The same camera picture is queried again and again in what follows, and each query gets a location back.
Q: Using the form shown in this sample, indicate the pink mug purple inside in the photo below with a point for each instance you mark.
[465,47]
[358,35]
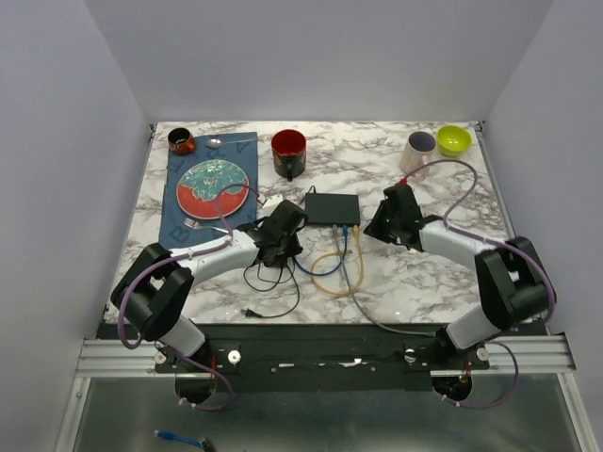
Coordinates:
[417,152]

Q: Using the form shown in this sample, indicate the small brown cup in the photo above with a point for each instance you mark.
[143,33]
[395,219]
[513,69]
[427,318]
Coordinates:
[181,141]

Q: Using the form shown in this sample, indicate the red and teal plate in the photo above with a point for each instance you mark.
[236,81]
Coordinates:
[198,188]

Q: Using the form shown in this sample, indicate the aluminium rail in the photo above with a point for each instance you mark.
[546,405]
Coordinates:
[118,358]

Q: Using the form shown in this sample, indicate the black mounting base plate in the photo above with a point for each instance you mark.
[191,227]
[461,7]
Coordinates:
[320,358]

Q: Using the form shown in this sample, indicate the silver spoon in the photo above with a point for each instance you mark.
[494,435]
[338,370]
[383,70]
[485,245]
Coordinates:
[215,143]

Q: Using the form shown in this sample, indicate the black mug red inside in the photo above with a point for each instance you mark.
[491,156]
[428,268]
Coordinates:
[288,149]

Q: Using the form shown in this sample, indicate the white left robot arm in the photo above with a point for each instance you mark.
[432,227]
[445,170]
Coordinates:
[152,293]

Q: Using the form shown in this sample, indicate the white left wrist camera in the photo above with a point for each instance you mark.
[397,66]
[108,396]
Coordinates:
[270,204]

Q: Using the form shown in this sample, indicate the black network switch box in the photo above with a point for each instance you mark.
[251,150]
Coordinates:
[324,209]

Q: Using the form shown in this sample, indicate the lime green bowl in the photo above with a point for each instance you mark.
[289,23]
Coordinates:
[453,140]

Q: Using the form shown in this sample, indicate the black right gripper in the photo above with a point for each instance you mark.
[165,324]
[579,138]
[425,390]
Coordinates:
[373,229]

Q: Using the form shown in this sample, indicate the blue placemat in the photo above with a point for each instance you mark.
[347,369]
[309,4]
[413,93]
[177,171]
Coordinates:
[173,234]

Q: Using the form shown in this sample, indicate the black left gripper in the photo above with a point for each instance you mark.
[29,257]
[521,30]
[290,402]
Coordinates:
[294,250]

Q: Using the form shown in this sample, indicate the silver fork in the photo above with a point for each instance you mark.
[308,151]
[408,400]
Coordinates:
[197,225]

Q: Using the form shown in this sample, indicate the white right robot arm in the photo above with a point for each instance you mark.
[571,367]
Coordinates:
[513,285]

